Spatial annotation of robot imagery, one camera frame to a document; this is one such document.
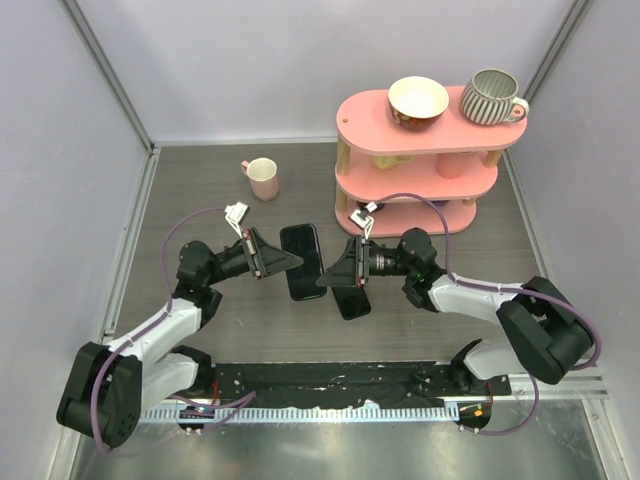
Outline yellow mug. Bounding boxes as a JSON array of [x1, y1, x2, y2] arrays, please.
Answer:
[[371, 155, 413, 171]]

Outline dark green mug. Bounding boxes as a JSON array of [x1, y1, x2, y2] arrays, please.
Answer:
[[356, 201, 385, 215]]

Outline pink faceted mug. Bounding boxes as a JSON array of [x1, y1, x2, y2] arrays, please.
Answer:
[[240, 157, 279, 201]]

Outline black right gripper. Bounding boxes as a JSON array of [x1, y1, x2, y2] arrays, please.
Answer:
[[317, 235, 415, 288]]

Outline pink three-tier wooden shelf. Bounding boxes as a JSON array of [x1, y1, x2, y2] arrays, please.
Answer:
[[335, 86, 527, 237]]

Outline pink cup on shelf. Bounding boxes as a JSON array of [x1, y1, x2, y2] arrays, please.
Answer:
[[436, 153, 473, 179]]

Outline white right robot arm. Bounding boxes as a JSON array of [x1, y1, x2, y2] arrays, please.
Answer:
[[315, 202, 601, 395]]

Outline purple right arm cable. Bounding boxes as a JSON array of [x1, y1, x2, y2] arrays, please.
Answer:
[[377, 192, 604, 435]]

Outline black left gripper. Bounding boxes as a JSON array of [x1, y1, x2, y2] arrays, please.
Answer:
[[205, 228, 302, 287]]

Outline black phone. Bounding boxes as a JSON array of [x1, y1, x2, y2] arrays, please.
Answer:
[[280, 224, 323, 300]]

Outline grey striped mug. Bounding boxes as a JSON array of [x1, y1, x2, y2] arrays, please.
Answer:
[[460, 69, 530, 126]]

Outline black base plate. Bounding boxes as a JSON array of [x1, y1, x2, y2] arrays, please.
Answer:
[[155, 360, 512, 409]]

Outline white floral bowl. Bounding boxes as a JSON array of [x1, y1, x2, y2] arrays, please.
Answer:
[[387, 76, 450, 132]]

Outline white slotted cable duct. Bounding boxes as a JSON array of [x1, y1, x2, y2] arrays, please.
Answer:
[[140, 401, 459, 424]]

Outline dark smartphone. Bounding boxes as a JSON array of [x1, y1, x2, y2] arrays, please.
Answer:
[[332, 287, 371, 319]]

